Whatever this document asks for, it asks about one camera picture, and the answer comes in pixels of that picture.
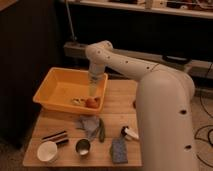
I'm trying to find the black marker upper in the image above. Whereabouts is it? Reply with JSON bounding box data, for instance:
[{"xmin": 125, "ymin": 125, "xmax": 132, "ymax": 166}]
[{"xmin": 42, "ymin": 131, "xmax": 67, "ymax": 140}]

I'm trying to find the white handled brush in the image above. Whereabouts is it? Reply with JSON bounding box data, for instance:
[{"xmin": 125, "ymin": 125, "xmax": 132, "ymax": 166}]
[{"xmin": 121, "ymin": 126, "xmax": 139, "ymax": 140}]

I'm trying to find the black cable on floor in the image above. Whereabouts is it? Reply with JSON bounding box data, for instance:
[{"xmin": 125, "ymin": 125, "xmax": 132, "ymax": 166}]
[{"xmin": 194, "ymin": 63, "xmax": 213, "ymax": 168}]

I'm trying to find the orange plastic bin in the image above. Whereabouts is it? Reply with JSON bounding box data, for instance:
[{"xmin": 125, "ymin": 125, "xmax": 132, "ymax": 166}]
[{"xmin": 33, "ymin": 67, "xmax": 108, "ymax": 115}]

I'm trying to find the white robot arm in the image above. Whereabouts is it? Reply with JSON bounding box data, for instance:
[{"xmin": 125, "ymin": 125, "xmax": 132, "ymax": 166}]
[{"xmin": 85, "ymin": 41, "xmax": 199, "ymax": 171}]

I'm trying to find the orange tomato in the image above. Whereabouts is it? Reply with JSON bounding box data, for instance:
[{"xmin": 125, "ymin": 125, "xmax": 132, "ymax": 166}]
[{"xmin": 86, "ymin": 98, "xmax": 100, "ymax": 108}]

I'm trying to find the black marker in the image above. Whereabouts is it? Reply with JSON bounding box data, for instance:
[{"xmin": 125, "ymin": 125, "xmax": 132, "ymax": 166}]
[
  {"xmin": 56, "ymin": 139, "xmax": 69, "ymax": 146},
  {"xmin": 42, "ymin": 131, "xmax": 67, "ymax": 140}
]

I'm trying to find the small metal cup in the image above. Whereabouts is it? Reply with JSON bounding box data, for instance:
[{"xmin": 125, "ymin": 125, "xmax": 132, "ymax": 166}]
[{"xmin": 75, "ymin": 139, "xmax": 91, "ymax": 156}]

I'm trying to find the green pea pod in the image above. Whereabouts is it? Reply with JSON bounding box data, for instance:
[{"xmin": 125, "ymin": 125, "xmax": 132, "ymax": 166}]
[{"xmin": 99, "ymin": 118, "xmax": 105, "ymax": 143}]

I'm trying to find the wooden shelf rail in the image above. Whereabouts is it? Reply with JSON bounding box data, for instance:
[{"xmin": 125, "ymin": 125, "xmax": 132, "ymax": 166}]
[{"xmin": 63, "ymin": 42, "xmax": 213, "ymax": 79}]

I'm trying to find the gray crumpled cloth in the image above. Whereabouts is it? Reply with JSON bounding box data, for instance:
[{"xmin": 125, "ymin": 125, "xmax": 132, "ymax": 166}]
[{"xmin": 76, "ymin": 115, "xmax": 100, "ymax": 141}]

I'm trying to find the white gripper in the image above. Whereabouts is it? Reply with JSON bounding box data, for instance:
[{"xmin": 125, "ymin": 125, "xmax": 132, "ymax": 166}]
[{"xmin": 89, "ymin": 76, "xmax": 102, "ymax": 97}]

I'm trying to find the white bowl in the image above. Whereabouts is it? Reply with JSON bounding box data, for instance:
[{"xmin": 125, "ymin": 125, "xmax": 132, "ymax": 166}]
[{"xmin": 37, "ymin": 141, "xmax": 58, "ymax": 163}]

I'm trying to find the black marker lower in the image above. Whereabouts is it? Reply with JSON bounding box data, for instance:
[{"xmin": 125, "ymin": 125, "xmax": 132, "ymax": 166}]
[{"xmin": 56, "ymin": 139, "xmax": 69, "ymax": 146}]

